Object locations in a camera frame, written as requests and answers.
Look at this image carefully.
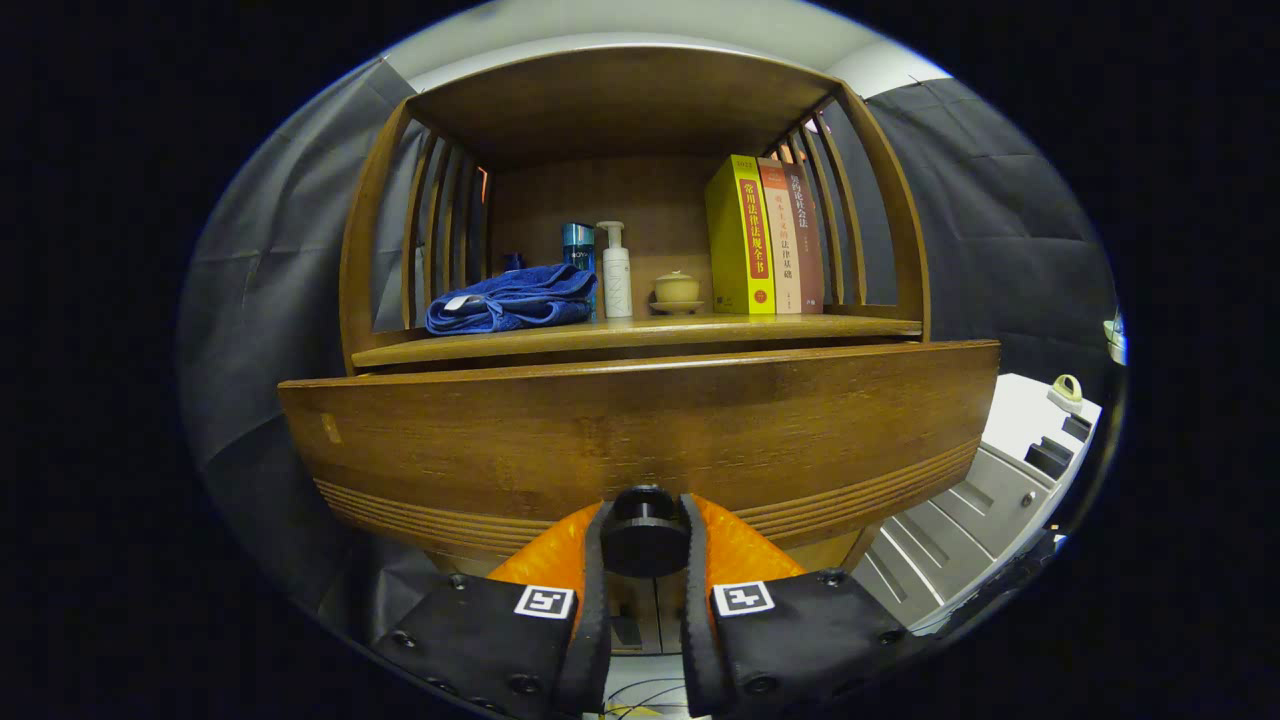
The wooden drawer with black knob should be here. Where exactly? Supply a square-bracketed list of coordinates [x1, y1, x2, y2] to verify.
[278, 340, 1001, 581]

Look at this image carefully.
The orange and white book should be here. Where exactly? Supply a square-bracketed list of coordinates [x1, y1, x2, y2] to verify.
[757, 158, 804, 315]

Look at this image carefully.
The blue folded towel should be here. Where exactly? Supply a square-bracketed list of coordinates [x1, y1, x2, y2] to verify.
[425, 264, 599, 335]

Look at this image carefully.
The brown book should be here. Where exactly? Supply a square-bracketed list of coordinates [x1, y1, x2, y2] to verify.
[780, 165, 826, 314]

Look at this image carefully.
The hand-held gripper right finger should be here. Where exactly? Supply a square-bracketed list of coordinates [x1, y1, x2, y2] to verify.
[680, 493, 936, 719]

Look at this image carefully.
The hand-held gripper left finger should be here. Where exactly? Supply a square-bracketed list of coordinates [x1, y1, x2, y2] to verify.
[370, 498, 613, 719]

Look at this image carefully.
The black tray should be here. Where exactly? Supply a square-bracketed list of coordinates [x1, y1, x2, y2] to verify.
[1023, 436, 1073, 481]

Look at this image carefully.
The white drawer cabinet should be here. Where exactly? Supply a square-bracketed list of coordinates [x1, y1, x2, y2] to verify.
[850, 373, 1103, 636]

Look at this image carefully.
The brown wooden cabinet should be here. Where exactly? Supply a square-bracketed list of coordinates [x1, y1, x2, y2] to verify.
[338, 45, 933, 659]

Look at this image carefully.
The beige lidded teacup with saucer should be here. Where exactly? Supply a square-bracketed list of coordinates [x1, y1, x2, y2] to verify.
[649, 270, 706, 316]

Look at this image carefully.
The wooden countertop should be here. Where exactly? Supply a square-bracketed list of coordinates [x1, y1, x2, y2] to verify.
[350, 312, 923, 369]

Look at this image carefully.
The tall blue bottle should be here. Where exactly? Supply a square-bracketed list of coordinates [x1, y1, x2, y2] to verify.
[561, 222, 599, 321]

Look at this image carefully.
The white pump bottle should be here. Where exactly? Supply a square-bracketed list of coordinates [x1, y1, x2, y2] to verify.
[596, 221, 634, 319]

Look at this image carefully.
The thick yellow book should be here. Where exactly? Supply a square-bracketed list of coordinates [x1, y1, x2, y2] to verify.
[704, 154, 777, 316]

